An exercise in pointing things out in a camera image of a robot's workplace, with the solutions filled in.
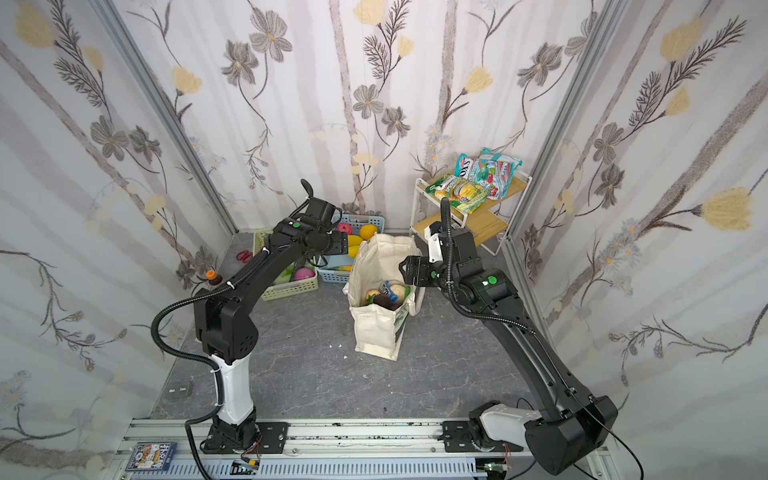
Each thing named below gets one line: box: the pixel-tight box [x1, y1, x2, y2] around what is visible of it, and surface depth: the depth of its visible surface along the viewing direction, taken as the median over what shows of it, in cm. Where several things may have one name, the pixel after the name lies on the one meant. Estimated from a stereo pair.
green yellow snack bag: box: [425, 175, 488, 214], surface depth 81 cm
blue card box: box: [125, 442, 178, 471], surface depth 71 cm
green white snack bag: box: [454, 153, 474, 178], surface depth 89 cm
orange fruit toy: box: [360, 224, 379, 241], surface depth 117 cm
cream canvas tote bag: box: [343, 233, 425, 361], surface depth 88 cm
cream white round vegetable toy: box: [390, 284, 407, 305], surface depth 97 cm
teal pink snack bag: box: [470, 147, 523, 200], surface depth 86 cm
